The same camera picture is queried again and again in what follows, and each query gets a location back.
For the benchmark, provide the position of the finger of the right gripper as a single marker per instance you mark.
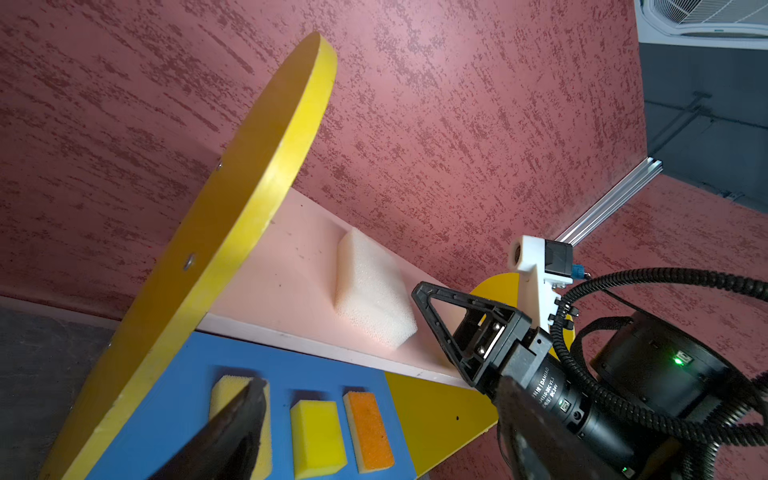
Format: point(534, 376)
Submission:
point(468, 328)

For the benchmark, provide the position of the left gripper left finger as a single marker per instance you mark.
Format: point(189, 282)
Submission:
point(227, 446)

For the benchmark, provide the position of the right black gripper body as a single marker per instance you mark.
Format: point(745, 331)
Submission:
point(525, 358)

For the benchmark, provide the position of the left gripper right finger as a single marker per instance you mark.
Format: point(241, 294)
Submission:
point(536, 445)

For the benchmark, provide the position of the long yellow sponge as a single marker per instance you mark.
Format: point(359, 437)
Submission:
point(224, 390)

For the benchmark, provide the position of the small yellow square sponge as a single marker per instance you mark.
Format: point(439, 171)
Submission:
point(317, 440)

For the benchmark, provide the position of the beige white sponge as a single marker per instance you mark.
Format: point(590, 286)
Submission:
point(370, 291)

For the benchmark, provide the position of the orange sponge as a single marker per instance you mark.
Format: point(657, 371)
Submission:
point(371, 445)

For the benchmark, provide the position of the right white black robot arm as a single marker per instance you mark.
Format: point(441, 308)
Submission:
point(655, 403)

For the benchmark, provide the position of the yellow shelf pink blue boards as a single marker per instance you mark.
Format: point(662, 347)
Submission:
point(223, 225)

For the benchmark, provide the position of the white ceiling air vent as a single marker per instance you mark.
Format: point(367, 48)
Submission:
point(732, 24)

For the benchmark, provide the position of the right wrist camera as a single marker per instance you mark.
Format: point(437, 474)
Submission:
point(544, 266)

